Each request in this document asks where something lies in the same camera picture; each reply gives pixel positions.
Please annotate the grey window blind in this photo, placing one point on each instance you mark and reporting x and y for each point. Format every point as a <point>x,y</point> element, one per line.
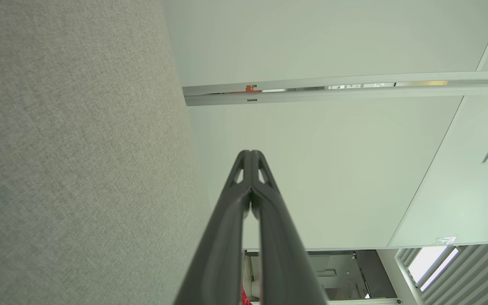
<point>472,279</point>

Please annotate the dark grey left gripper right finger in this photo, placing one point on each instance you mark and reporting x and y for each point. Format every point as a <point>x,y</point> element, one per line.
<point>282,254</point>

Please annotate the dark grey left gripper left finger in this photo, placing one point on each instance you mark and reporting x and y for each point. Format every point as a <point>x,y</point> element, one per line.
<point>223,245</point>

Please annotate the white logo sticker on glass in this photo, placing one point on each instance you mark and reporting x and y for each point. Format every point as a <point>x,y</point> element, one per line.
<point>445,241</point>

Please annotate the red shorts with white stripe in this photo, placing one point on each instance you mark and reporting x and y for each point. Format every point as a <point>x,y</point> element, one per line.
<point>245,297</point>

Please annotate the grey partition post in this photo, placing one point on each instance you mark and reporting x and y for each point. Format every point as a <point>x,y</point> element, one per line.
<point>354,94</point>
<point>396,79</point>

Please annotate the grey fabric sofa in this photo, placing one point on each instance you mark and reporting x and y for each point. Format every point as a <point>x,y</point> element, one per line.
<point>70,148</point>

